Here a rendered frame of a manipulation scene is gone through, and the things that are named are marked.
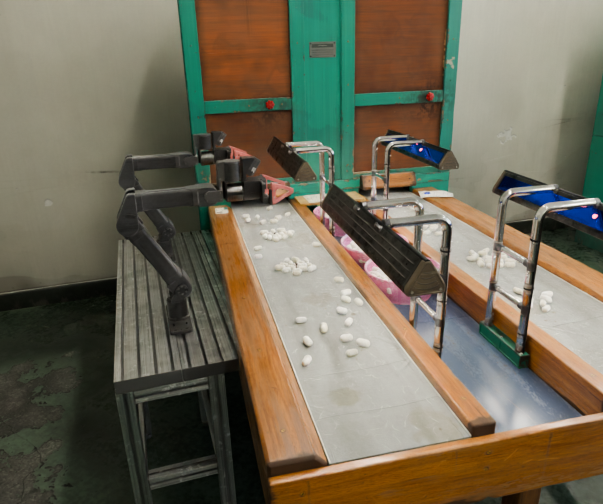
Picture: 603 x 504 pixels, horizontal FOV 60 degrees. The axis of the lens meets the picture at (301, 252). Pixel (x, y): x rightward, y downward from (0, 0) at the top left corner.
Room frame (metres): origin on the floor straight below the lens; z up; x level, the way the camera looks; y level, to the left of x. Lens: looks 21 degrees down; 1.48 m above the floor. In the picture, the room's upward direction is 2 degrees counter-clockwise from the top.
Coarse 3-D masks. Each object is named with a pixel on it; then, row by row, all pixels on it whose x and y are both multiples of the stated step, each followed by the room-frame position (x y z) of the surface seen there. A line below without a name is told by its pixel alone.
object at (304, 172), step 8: (272, 144) 2.38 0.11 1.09; (280, 144) 2.25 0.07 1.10; (272, 152) 2.30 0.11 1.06; (280, 152) 2.19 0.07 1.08; (280, 160) 2.12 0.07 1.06; (288, 160) 2.01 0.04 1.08; (296, 160) 1.93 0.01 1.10; (304, 160) 1.85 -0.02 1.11; (288, 168) 1.96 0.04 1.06; (296, 168) 1.87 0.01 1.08; (304, 168) 1.83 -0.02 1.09; (296, 176) 1.83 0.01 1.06; (304, 176) 1.83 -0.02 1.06; (312, 176) 1.84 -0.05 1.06
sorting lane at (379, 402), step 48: (288, 240) 2.05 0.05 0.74; (288, 288) 1.58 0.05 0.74; (336, 288) 1.57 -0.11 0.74; (288, 336) 1.26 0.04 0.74; (336, 336) 1.26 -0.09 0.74; (384, 336) 1.25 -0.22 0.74; (336, 384) 1.03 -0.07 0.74; (384, 384) 1.03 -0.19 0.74; (336, 432) 0.87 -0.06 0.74; (384, 432) 0.86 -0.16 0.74; (432, 432) 0.86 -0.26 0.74
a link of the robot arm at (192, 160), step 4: (196, 136) 2.13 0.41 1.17; (200, 136) 2.12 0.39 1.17; (204, 136) 2.12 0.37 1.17; (208, 136) 2.13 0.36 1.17; (196, 140) 2.12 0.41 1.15; (200, 140) 2.12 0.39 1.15; (204, 140) 2.12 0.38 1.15; (208, 140) 2.13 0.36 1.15; (196, 144) 2.12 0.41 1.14; (200, 144) 2.13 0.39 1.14; (204, 144) 2.12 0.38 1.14; (208, 144) 2.13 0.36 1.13; (196, 148) 2.12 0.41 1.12; (200, 148) 2.13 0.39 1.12; (204, 148) 2.12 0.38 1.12; (208, 148) 2.13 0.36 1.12; (196, 152) 2.12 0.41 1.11; (192, 156) 2.10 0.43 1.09; (196, 156) 2.10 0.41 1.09; (184, 160) 2.09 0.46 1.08; (188, 160) 2.09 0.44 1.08; (192, 160) 2.10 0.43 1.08; (196, 160) 2.10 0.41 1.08; (188, 164) 2.09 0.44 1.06; (192, 164) 2.10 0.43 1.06; (196, 164) 2.10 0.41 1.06
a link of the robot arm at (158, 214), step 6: (138, 180) 2.09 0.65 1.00; (138, 186) 2.04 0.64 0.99; (150, 210) 2.05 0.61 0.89; (156, 210) 2.06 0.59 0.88; (150, 216) 2.05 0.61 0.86; (156, 216) 2.06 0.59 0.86; (162, 216) 2.06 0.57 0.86; (156, 222) 2.05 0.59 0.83; (162, 222) 2.06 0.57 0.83; (168, 222) 2.07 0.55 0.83; (156, 228) 2.06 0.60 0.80; (162, 228) 2.06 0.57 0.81; (174, 228) 2.07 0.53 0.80; (174, 234) 2.07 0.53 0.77
